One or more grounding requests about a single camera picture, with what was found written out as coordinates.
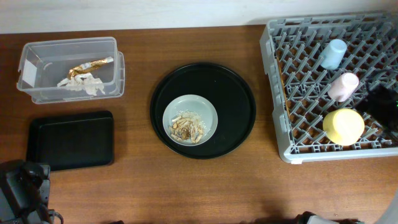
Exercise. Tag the black rectangular tray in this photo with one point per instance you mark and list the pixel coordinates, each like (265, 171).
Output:
(72, 141)

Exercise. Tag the food scraps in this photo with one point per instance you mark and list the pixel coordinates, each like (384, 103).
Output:
(187, 126)

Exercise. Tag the light blue cup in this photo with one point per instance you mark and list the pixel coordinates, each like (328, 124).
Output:
(333, 54)

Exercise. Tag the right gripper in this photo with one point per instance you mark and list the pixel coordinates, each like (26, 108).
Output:
(376, 104)

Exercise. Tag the round black serving tray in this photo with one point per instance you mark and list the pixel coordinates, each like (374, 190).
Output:
(230, 95)

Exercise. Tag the pink cup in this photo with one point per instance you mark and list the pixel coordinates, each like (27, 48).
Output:
(343, 87)

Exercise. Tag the gold snack wrapper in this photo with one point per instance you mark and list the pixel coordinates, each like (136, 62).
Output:
(88, 67)

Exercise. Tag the grey plate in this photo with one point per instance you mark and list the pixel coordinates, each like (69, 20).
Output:
(196, 104)

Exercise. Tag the white tissue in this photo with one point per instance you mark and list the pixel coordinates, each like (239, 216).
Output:
(86, 82)

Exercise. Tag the yellow bowl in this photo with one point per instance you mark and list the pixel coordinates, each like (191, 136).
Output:
(343, 126)

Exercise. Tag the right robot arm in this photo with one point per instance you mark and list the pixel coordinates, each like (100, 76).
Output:
(389, 216)

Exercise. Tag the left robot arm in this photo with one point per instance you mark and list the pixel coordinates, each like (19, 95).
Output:
(25, 188)

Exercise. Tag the grey dishwasher rack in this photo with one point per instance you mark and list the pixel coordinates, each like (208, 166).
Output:
(298, 43)

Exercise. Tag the clear plastic waste bin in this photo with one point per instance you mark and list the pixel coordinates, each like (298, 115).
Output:
(44, 64)

